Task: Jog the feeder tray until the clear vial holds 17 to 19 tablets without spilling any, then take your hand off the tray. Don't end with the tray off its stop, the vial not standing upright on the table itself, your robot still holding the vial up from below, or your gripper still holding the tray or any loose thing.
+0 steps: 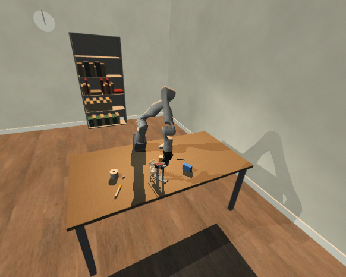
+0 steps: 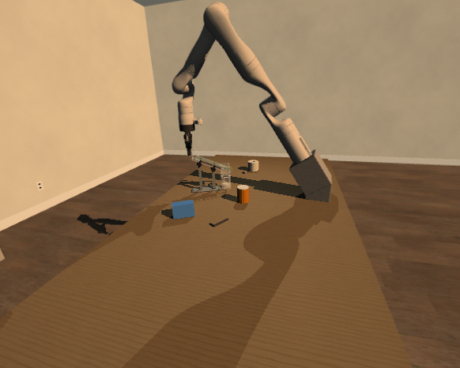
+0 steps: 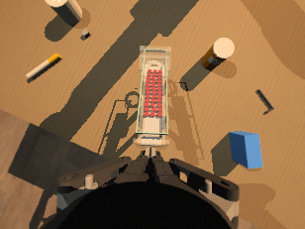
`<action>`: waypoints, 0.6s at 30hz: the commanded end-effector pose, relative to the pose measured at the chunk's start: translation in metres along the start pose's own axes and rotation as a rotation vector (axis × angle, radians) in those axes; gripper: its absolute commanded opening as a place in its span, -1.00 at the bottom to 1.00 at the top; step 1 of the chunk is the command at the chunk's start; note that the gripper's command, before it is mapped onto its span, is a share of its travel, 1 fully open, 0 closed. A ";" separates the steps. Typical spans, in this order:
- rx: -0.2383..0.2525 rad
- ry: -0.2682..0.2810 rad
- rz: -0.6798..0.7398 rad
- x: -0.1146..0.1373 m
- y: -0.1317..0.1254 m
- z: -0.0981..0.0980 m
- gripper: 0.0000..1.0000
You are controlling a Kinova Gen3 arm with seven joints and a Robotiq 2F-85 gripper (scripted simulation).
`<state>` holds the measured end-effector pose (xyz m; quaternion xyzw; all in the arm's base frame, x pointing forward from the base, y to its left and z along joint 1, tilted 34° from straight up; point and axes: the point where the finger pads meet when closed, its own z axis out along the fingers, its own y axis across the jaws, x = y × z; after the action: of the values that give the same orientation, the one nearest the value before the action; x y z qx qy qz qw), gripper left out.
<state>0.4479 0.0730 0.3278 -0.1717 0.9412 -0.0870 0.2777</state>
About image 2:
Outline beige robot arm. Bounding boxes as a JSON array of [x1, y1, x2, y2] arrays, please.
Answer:
[[172, 2, 311, 164]]

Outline blue block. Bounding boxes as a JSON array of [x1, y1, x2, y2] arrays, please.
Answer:
[[172, 200, 195, 220]]

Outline clear glass vial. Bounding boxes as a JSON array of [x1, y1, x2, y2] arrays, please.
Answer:
[[221, 176, 231, 190]]

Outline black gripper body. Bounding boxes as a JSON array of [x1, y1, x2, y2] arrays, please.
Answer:
[[179, 124, 195, 139]]

